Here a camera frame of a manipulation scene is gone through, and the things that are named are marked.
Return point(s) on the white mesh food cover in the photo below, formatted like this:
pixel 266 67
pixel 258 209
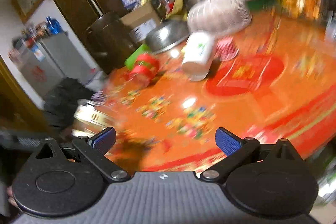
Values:
pixel 219 17

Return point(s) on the red banded clear cup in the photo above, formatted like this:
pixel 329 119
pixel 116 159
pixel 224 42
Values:
pixel 145 69

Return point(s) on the grey chest freezer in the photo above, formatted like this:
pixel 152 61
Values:
pixel 45 62

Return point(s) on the orange patterned tablecloth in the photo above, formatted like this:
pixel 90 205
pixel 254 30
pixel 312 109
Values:
pixel 280 85

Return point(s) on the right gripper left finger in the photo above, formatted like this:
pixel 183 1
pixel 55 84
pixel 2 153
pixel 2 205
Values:
pixel 93 151

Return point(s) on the red striped cupcake liner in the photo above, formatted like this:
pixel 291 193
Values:
pixel 226 49

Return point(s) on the black jacket on chair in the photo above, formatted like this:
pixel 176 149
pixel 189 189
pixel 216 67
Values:
pixel 62 101

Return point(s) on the cardboard box with label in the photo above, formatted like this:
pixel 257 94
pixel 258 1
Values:
pixel 141 21

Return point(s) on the white paper cup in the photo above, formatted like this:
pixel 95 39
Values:
pixel 199 53

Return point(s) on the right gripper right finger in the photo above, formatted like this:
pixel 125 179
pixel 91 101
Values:
pixel 238 152

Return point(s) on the green plastic cup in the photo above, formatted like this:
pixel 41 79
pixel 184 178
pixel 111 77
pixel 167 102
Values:
pixel 130 61

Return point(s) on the purple dotted cupcake liner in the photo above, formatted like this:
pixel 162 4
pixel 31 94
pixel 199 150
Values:
pixel 99 97

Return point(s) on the steel colander bowl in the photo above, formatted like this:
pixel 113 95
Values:
pixel 166 36

